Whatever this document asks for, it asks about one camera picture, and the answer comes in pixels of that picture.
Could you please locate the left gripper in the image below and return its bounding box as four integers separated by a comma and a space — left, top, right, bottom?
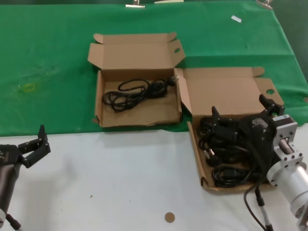
0, 124, 51, 168

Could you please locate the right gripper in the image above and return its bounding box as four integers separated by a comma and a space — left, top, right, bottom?
211, 94, 285, 174

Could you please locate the black power cable with plug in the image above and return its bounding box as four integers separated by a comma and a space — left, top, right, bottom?
203, 144, 253, 169
102, 76, 180, 113

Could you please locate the cardboard box with torn edge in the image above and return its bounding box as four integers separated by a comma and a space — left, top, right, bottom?
87, 32, 186, 128

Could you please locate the green table cloth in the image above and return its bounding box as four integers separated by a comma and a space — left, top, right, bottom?
0, 0, 308, 137

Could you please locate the open cardboard box of cables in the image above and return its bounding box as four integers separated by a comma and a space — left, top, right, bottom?
174, 66, 284, 196

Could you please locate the yellow tape ring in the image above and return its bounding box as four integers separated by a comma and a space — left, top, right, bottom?
20, 83, 37, 93

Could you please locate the coiled black power cable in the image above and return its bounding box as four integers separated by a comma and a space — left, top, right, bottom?
211, 166, 257, 189

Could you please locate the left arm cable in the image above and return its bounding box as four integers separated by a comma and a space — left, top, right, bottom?
6, 213, 24, 231

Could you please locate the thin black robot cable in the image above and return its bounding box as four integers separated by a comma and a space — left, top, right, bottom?
243, 182, 265, 231

